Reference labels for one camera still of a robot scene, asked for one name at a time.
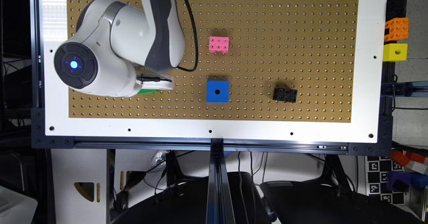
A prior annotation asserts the yellow cube block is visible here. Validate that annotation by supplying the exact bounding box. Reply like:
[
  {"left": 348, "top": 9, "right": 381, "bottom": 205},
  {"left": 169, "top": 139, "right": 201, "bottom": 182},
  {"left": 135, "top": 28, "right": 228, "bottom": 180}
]
[{"left": 383, "top": 43, "right": 408, "bottom": 62}]

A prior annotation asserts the brown pegboard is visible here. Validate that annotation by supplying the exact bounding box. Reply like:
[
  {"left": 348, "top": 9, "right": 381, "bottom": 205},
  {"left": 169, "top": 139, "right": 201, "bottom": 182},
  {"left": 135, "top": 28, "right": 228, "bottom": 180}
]
[{"left": 69, "top": 0, "right": 358, "bottom": 123}]

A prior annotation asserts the pink studded block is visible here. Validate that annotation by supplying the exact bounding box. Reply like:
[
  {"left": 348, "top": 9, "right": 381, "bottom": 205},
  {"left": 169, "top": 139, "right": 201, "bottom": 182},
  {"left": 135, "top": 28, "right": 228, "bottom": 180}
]
[{"left": 209, "top": 36, "right": 229, "bottom": 53}]

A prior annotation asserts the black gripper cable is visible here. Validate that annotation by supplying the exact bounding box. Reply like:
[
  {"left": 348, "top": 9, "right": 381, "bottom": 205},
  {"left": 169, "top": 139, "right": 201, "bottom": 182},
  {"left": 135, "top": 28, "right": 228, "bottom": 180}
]
[{"left": 136, "top": 0, "right": 200, "bottom": 84}]

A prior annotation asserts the red orange block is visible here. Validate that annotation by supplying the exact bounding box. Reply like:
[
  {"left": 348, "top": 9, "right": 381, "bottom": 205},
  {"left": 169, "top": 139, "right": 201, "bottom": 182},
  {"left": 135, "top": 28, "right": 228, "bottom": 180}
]
[{"left": 390, "top": 150, "right": 426, "bottom": 166}]

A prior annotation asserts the black white marker board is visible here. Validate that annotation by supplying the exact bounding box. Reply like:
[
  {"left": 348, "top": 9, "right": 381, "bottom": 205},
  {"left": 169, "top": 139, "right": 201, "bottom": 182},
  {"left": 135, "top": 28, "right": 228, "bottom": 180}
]
[{"left": 365, "top": 156, "right": 405, "bottom": 205}]

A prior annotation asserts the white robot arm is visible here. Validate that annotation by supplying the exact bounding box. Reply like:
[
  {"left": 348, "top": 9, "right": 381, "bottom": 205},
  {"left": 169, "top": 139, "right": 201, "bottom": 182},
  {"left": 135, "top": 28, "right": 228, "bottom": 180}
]
[{"left": 53, "top": 0, "right": 185, "bottom": 97}]

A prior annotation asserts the black studded block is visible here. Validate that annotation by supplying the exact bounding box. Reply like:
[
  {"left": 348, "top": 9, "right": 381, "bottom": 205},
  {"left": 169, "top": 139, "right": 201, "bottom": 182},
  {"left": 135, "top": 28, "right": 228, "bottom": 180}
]
[{"left": 273, "top": 86, "right": 298, "bottom": 103}]

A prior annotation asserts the orange studded block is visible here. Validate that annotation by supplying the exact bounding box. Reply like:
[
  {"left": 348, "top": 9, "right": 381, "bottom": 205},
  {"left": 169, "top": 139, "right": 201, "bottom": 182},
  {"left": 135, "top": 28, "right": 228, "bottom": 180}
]
[{"left": 384, "top": 17, "right": 409, "bottom": 42}]

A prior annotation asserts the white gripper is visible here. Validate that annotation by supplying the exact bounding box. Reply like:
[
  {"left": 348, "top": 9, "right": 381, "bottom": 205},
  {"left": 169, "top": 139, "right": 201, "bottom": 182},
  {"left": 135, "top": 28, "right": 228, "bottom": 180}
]
[{"left": 134, "top": 72, "right": 175, "bottom": 92}]

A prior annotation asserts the purple block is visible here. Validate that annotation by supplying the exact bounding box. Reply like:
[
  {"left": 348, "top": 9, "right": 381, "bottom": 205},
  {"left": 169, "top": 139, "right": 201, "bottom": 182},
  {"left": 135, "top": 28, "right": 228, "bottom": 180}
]
[{"left": 387, "top": 171, "right": 412, "bottom": 193}]

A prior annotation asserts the blue cube block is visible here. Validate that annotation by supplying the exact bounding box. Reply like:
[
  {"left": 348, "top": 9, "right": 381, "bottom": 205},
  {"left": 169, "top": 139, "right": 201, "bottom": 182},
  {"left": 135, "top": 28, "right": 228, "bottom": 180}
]
[{"left": 206, "top": 80, "right": 229, "bottom": 103}]

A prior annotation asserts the dark aluminium table frame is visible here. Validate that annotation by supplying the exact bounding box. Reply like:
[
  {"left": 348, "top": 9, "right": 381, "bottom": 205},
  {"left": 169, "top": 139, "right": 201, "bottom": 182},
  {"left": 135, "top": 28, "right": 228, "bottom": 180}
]
[{"left": 29, "top": 0, "right": 428, "bottom": 224}]

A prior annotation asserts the green cube block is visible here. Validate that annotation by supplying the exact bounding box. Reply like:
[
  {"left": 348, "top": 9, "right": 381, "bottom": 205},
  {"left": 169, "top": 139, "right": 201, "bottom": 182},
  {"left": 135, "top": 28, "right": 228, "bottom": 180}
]
[{"left": 137, "top": 89, "right": 158, "bottom": 95}]

